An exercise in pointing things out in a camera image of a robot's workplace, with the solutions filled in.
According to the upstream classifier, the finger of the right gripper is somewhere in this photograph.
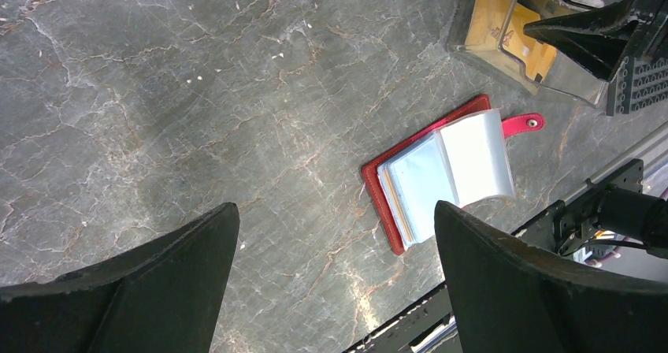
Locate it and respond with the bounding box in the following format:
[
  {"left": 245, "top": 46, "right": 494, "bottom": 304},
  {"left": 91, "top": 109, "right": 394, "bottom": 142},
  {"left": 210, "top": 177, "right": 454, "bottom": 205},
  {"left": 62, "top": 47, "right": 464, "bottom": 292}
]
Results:
[{"left": 523, "top": 0, "right": 667, "bottom": 82}]

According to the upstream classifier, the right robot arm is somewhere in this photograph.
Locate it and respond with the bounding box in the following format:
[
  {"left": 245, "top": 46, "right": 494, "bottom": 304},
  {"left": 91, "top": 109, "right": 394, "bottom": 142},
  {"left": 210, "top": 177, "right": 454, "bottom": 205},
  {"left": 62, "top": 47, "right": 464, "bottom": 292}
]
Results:
[{"left": 514, "top": 0, "right": 667, "bottom": 258}]

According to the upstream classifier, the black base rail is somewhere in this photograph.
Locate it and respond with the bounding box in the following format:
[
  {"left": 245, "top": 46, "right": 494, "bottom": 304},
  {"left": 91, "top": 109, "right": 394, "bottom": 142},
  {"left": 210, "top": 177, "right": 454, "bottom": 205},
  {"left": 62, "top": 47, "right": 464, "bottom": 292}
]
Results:
[{"left": 341, "top": 158, "right": 645, "bottom": 353}]

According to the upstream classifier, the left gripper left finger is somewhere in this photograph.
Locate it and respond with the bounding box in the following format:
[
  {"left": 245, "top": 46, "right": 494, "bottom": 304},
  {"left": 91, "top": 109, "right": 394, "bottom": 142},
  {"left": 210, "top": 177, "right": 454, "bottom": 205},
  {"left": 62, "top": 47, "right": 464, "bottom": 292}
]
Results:
[{"left": 1, "top": 203, "right": 239, "bottom": 352}]

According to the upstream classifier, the tiered acrylic card stand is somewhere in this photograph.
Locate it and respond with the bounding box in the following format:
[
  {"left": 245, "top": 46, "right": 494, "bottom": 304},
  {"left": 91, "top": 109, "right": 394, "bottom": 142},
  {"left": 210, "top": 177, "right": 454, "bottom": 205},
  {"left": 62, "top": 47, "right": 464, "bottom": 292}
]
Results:
[{"left": 447, "top": 0, "right": 612, "bottom": 107}]

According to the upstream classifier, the gold card stack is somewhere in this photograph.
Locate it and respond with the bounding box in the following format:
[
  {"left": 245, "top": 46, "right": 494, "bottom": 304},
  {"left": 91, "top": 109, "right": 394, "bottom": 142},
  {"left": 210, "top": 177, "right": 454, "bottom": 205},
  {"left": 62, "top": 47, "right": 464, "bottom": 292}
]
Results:
[{"left": 464, "top": 0, "right": 557, "bottom": 93}]

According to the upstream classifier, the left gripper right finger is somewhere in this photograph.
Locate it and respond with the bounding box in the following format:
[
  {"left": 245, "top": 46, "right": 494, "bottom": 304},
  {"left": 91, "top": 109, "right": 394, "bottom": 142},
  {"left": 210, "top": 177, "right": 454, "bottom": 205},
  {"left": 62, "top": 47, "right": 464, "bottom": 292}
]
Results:
[{"left": 434, "top": 201, "right": 667, "bottom": 352}]

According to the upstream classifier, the grey studded baseplate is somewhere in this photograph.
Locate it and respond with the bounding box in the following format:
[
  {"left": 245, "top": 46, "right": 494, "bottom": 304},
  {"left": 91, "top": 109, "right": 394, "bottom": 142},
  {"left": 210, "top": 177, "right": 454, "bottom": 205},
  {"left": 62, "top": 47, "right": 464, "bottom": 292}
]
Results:
[{"left": 606, "top": 57, "right": 667, "bottom": 117}]

